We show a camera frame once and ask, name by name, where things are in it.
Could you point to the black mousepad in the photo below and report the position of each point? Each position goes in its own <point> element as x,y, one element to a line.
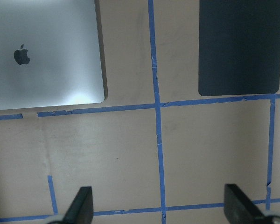
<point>239,47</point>

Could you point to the silver closed laptop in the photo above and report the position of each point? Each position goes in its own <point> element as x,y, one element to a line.
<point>51,53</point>

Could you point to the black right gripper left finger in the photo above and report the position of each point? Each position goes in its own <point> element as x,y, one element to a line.
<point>81,210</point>

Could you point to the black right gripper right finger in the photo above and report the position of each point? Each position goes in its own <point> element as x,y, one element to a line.
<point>238,208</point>

